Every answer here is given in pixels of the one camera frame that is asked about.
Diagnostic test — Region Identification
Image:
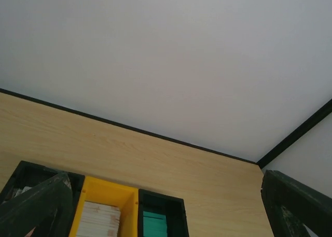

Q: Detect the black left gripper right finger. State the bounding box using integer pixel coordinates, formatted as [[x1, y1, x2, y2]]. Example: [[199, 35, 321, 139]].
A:
[[261, 170, 331, 236]]

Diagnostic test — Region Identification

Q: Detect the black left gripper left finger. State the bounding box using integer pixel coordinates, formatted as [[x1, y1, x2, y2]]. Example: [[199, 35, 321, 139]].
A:
[[1, 172, 73, 236]]

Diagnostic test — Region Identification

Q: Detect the white red card stack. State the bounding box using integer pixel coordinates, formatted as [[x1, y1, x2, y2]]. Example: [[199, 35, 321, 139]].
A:
[[12, 186, 31, 198]]

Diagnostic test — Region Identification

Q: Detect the black card bin left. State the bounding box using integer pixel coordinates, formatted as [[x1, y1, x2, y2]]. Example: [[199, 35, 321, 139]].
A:
[[1, 161, 85, 236]]

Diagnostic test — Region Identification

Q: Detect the black card bin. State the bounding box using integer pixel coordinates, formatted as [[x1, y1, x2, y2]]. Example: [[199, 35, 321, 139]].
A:
[[137, 189, 189, 237], [1, 161, 85, 236]]

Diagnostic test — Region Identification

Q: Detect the white orange card stack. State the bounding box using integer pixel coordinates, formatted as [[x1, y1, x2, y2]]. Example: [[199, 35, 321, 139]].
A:
[[76, 201, 121, 237]]

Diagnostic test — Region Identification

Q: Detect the yellow card bin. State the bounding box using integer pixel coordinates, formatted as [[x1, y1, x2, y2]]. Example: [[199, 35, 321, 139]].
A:
[[69, 176, 139, 236]]

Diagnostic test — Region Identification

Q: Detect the teal card stack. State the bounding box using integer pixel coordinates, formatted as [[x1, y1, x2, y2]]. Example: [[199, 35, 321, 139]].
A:
[[143, 211, 168, 237]]

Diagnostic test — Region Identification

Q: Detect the black card bin right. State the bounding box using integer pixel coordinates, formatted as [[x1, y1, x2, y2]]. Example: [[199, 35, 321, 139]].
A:
[[137, 189, 189, 237]]

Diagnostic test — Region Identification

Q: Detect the black enclosure frame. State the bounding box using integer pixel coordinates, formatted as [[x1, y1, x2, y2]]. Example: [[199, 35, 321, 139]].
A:
[[1, 88, 331, 169]]

